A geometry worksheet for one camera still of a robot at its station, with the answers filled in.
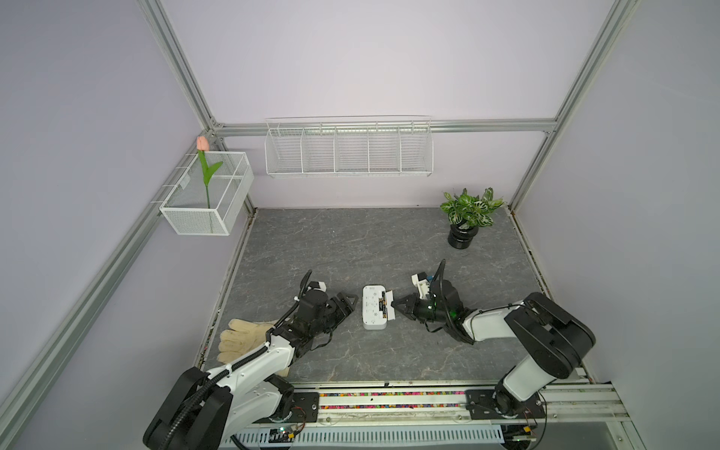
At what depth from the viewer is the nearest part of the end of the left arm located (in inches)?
29.0

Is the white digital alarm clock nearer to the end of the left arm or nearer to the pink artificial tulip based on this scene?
the end of the left arm

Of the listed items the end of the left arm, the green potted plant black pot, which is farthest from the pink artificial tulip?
the green potted plant black pot

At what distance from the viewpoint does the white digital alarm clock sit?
0.86m

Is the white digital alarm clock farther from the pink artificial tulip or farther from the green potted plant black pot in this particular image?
the pink artificial tulip

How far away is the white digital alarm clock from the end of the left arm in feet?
0.32

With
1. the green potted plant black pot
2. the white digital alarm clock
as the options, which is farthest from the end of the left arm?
the green potted plant black pot

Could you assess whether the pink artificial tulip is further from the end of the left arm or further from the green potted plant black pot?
the green potted plant black pot

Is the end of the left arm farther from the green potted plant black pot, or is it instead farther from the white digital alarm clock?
the green potted plant black pot
